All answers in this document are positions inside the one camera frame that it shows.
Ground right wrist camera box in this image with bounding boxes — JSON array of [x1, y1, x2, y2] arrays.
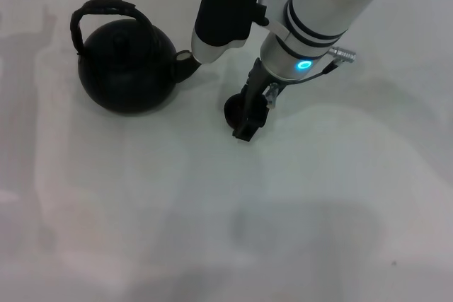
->
[[190, 0, 267, 64]]

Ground small black teacup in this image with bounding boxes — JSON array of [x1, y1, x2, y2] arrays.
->
[[224, 93, 267, 132]]

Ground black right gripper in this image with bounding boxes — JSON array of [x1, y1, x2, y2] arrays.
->
[[231, 58, 284, 143]]

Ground thin gray cable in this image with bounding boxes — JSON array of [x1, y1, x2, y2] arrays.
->
[[274, 57, 336, 88]]

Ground silver round cable connector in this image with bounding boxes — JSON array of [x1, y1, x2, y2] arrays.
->
[[326, 45, 357, 66]]

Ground black round teapot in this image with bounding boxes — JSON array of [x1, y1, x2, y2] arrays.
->
[[69, 0, 203, 115]]

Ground clear plastic cable clip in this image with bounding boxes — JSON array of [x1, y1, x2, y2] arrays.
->
[[264, 83, 281, 110]]

